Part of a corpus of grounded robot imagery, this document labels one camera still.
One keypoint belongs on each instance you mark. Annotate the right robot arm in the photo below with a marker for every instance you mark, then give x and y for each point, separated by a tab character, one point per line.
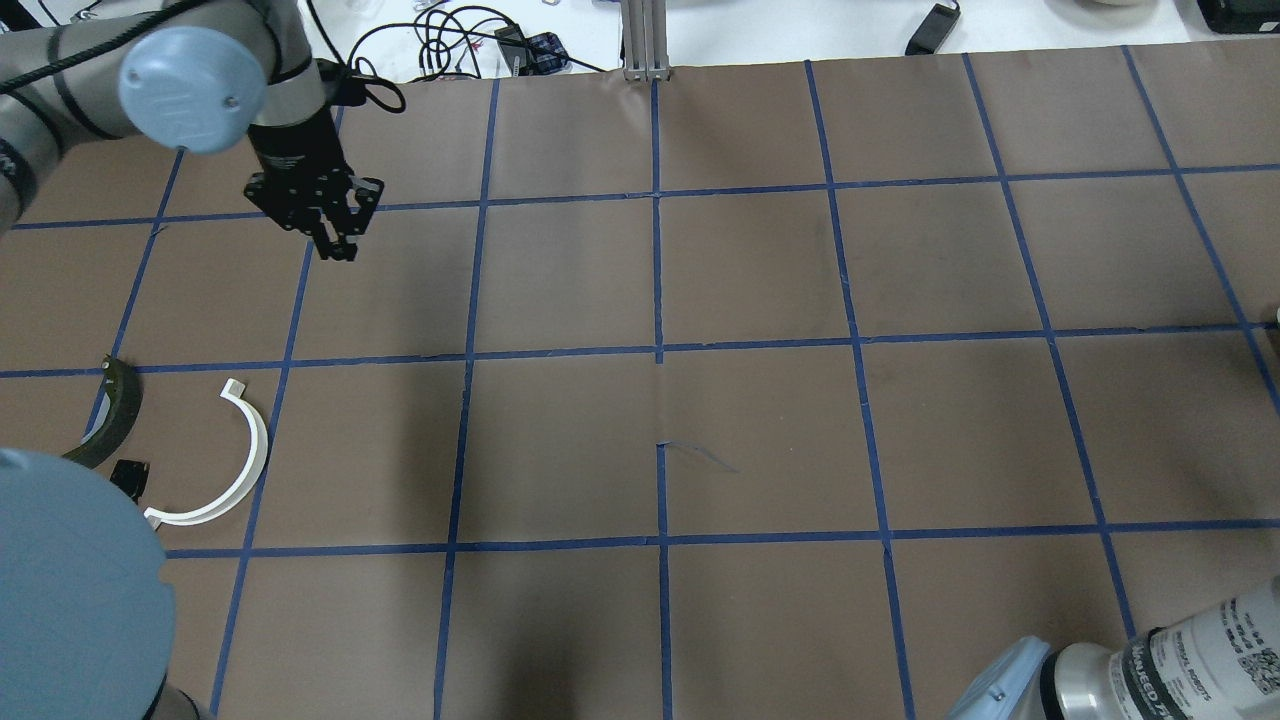
1220	663

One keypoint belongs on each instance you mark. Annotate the black power adapter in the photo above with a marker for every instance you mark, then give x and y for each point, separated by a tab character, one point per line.
934	29

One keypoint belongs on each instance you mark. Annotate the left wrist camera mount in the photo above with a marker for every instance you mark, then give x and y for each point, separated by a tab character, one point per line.
344	87

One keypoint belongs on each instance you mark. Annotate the green brake shoe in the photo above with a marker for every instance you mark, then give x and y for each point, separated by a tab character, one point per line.
122	399

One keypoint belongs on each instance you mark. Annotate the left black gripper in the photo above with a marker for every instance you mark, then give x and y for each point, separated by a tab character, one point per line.
293	154

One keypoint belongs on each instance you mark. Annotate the white curved plastic bracket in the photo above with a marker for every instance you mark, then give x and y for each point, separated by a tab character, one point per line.
205	438

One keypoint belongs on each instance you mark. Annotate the black brake pad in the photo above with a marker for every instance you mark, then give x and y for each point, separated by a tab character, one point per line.
130	477

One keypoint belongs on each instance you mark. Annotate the aluminium frame post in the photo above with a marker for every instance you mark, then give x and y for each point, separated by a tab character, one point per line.
644	40

